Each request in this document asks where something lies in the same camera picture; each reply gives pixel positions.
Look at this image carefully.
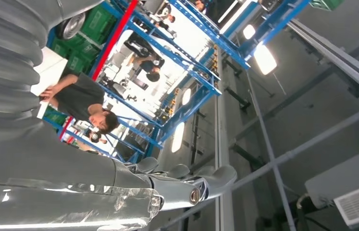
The person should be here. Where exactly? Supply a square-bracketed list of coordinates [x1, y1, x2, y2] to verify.
[195, 0, 210, 13]
[85, 130, 109, 145]
[39, 72, 121, 135]
[125, 32, 166, 84]
[149, 3, 179, 39]

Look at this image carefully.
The green plastic crate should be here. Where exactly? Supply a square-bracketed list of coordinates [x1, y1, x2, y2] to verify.
[309, 0, 346, 12]
[80, 4, 118, 45]
[43, 106, 69, 127]
[50, 33, 101, 76]

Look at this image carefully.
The white cabinet panel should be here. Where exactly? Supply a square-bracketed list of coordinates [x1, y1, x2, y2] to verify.
[31, 47, 69, 119]

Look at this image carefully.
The oval ceiling light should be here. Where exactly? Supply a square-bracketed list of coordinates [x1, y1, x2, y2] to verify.
[182, 88, 192, 106]
[171, 122, 186, 154]
[243, 24, 257, 40]
[253, 43, 278, 76]

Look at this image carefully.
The blue metal storage rack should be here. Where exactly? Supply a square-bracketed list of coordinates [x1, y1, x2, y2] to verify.
[44, 0, 310, 164]

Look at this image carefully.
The grey air conditioner unit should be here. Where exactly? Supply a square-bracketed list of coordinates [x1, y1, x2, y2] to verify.
[305, 152, 359, 229]

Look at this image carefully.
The white overhead cable tray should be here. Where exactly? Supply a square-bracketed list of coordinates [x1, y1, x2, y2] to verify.
[213, 48, 235, 231]

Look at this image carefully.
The grey overhead steel frame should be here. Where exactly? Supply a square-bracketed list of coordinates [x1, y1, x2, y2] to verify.
[160, 19, 359, 231]

